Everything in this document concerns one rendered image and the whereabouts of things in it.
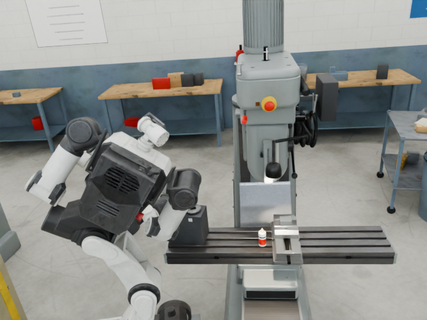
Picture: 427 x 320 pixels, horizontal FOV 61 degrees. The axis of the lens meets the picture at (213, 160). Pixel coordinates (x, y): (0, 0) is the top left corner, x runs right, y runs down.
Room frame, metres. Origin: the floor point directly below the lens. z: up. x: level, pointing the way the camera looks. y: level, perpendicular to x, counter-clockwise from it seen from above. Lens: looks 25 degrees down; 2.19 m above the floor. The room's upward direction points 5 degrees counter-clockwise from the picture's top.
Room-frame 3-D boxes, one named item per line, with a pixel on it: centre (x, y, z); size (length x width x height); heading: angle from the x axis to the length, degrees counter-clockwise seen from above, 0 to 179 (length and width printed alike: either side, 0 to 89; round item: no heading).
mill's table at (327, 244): (1.61, -0.31, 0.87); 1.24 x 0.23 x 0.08; 83
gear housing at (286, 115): (1.66, -0.27, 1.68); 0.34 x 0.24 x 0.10; 173
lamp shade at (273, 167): (1.42, -0.26, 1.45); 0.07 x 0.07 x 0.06
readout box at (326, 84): (1.87, -0.63, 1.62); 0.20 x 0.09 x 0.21; 173
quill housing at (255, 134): (1.62, -0.27, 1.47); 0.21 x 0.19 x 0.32; 83
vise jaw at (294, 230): (1.55, -0.35, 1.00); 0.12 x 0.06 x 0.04; 82
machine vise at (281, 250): (1.58, -0.36, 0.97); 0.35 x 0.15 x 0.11; 172
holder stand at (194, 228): (1.69, 0.18, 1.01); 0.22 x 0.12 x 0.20; 73
